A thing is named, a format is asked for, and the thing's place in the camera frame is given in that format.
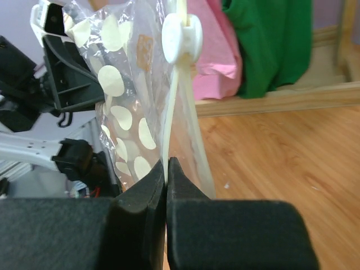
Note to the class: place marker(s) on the white bag zipper slider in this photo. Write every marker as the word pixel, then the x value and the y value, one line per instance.
pixel 178 40

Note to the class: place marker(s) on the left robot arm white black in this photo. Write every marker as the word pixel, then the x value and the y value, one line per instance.
pixel 25 99

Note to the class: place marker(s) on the clear polka dot zip bag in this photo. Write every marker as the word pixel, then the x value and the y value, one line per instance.
pixel 149 113

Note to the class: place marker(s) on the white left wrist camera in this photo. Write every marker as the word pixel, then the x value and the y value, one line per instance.
pixel 47 18

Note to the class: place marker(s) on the green t-shirt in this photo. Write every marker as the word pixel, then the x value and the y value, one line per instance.
pixel 275 41

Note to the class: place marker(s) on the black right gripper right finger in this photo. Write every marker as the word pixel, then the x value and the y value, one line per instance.
pixel 232 234

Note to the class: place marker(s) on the pink t-shirt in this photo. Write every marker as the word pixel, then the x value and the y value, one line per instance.
pixel 219 67

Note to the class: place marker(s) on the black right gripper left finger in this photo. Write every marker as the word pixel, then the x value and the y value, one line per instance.
pixel 126 232

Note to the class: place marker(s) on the wooden clothes rack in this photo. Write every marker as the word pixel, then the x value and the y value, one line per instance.
pixel 331 81

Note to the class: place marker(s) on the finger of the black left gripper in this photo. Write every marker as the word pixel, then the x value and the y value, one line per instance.
pixel 72 85

